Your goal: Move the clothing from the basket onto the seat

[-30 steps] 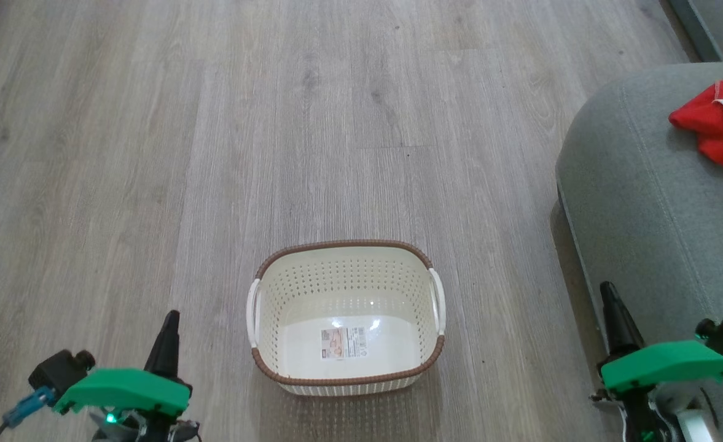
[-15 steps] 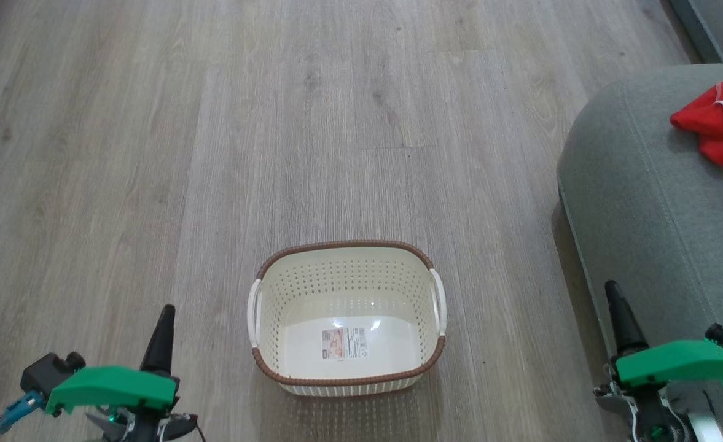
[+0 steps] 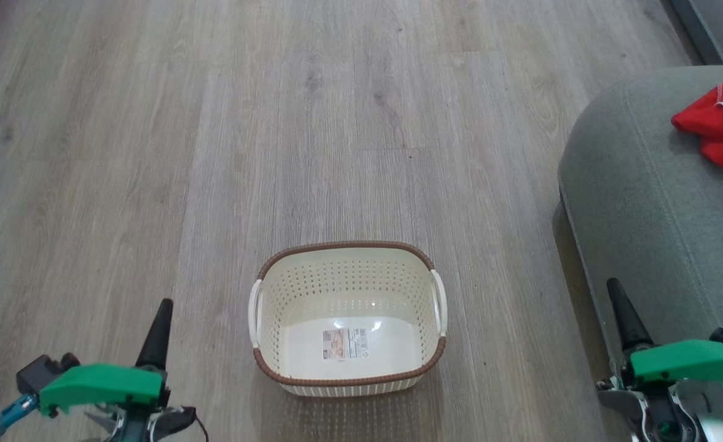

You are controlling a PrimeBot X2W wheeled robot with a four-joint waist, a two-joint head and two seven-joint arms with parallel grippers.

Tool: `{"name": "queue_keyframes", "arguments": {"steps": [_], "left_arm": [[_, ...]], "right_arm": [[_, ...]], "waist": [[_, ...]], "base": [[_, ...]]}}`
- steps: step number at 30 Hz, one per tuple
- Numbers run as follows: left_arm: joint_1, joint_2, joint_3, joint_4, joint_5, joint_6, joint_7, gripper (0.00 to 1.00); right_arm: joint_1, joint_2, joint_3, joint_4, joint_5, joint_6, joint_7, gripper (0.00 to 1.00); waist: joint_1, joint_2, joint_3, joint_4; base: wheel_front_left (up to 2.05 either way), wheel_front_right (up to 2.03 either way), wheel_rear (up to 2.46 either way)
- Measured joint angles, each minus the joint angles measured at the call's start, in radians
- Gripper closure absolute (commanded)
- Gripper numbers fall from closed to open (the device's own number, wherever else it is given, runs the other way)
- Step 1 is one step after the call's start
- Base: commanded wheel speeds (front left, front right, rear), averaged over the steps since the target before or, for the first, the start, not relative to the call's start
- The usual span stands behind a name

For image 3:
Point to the red and white garment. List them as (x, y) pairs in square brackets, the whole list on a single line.
[(720, 132)]

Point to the cream perforated plastic laundry basket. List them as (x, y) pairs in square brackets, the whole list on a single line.
[(349, 288)]

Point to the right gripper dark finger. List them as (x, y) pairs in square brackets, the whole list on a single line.
[(626, 319)]

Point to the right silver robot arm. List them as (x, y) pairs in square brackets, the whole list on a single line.
[(656, 411)]

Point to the grey fabric sofa seat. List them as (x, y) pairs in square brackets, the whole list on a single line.
[(656, 202)]

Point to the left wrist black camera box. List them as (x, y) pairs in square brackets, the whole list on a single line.
[(45, 371)]

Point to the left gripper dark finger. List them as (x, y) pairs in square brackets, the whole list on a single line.
[(157, 337)]

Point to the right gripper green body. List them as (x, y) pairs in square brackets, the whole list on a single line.
[(687, 362)]

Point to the printed label sticker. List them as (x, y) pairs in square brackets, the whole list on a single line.
[(344, 344)]

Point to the dark grey furniture edge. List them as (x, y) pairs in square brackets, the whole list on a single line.
[(714, 27)]

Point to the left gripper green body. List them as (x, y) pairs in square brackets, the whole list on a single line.
[(103, 385)]

